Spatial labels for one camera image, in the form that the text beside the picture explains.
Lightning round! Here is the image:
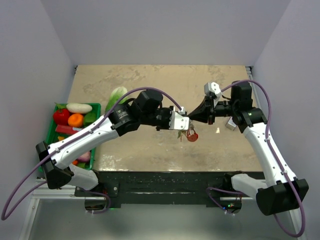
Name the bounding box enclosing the green toy pepper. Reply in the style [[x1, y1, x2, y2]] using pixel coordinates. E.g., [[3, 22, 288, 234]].
[[82, 111, 97, 128]]

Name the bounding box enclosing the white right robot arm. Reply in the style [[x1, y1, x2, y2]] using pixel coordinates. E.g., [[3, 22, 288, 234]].
[[188, 81, 309, 216]]

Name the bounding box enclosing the red box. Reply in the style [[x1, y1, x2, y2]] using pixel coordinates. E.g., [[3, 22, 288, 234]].
[[55, 125, 82, 135]]

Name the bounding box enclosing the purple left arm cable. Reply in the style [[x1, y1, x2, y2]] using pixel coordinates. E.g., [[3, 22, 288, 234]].
[[0, 86, 186, 221]]

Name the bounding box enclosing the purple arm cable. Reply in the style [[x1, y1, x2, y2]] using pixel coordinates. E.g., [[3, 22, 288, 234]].
[[0, 86, 186, 221], [220, 79, 306, 238]]

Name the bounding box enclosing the green plastic basket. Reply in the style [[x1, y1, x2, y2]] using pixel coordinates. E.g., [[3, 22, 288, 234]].
[[38, 102, 102, 173]]

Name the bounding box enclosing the yellow toy pepper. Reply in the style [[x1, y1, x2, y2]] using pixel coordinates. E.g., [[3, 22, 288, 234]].
[[57, 136, 65, 142]]

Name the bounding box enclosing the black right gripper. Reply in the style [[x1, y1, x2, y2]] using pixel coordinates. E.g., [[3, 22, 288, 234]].
[[187, 94, 238, 125]]

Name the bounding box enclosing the orange toy orange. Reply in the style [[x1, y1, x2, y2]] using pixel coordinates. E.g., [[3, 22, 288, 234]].
[[67, 113, 84, 128]]

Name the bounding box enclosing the key bunch with red carabiner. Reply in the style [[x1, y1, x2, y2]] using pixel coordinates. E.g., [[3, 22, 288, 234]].
[[177, 120, 199, 143]]

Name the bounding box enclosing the pink toy onion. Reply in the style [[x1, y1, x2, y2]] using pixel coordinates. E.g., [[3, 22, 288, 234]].
[[76, 151, 91, 163]]

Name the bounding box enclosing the white toy radish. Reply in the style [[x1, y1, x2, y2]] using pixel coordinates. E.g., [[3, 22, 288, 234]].
[[66, 103, 93, 114]]

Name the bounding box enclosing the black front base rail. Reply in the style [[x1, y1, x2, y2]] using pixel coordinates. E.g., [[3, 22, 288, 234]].
[[75, 171, 241, 210]]

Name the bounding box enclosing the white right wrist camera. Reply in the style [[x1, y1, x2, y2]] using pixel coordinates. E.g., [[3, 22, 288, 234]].
[[204, 82, 222, 99]]

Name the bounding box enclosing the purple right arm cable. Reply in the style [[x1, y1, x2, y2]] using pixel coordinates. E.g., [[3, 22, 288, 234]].
[[220, 79, 306, 238]]

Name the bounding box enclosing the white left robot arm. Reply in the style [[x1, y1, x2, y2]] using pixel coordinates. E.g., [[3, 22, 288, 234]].
[[35, 89, 176, 196]]

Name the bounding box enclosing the red toy tomato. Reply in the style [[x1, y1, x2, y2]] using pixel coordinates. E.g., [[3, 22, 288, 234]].
[[52, 108, 71, 126]]

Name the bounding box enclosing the green lettuce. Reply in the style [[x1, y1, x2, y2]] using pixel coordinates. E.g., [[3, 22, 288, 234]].
[[105, 86, 128, 113]]

